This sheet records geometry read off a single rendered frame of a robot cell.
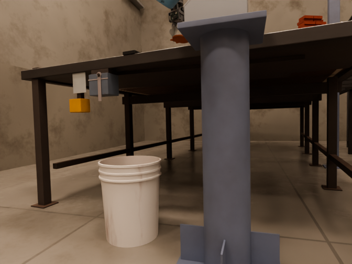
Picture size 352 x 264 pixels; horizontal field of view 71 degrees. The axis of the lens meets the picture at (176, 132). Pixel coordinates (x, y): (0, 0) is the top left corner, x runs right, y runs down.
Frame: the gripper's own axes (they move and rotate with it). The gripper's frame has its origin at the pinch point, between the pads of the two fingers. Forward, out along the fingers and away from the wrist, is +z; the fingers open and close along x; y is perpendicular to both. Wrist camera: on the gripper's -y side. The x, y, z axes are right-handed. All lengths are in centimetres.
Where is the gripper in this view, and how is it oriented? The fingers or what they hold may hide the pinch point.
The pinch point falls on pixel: (181, 38)
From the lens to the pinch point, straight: 155.7
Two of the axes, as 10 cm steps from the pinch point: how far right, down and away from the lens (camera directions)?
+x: 8.4, -0.5, -5.3
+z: 0.8, 10.0, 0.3
